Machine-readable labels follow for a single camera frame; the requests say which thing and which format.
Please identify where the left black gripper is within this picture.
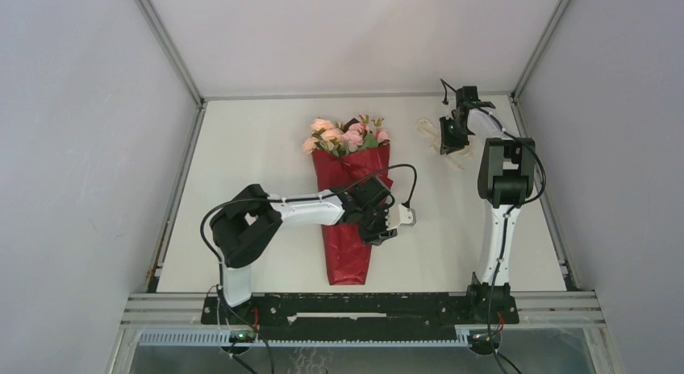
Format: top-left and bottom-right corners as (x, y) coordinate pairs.
(357, 204), (397, 247)

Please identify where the cream ribbon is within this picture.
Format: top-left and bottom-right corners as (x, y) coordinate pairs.
(415, 118), (473, 172)

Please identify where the red wrapping paper sheet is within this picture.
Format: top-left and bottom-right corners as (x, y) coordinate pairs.
(311, 145), (390, 285)

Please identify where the pink flower stem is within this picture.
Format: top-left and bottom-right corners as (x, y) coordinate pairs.
(343, 114), (369, 152)
(311, 118), (344, 152)
(302, 136), (322, 154)
(371, 118), (390, 146)

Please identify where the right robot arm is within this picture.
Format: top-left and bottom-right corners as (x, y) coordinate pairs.
(438, 81), (537, 322)

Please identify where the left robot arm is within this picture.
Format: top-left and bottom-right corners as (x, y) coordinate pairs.
(199, 176), (416, 323)

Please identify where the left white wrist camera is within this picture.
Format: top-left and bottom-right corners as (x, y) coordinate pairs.
(386, 204), (416, 230)

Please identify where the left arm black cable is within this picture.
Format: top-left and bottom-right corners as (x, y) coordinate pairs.
(199, 163), (419, 374)

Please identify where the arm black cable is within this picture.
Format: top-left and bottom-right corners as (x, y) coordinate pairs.
(199, 163), (419, 374)
(440, 77), (548, 374)

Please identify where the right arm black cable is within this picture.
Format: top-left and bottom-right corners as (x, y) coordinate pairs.
(440, 77), (548, 374)

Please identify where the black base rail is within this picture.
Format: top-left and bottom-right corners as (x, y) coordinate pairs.
(200, 293), (519, 341)

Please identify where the white cable duct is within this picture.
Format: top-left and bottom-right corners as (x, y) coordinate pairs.
(138, 329), (472, 347)

